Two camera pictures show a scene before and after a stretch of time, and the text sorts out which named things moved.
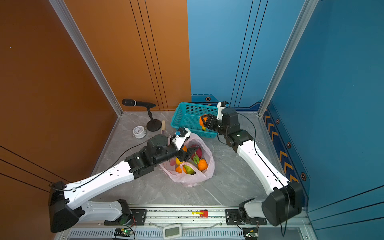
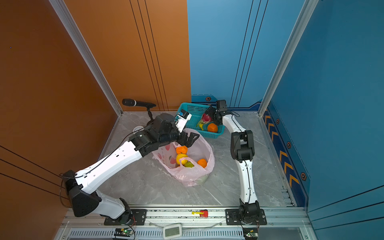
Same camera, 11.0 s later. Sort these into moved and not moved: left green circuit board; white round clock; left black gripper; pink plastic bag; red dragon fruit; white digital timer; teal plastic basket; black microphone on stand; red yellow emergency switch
Moved: red dragon fruit; pink plastic bag; left black gripper
Not moved: white round clock; left green circuit board; white digital timer; black microphone on stand; teal plastic basket; red yellow emergency switch
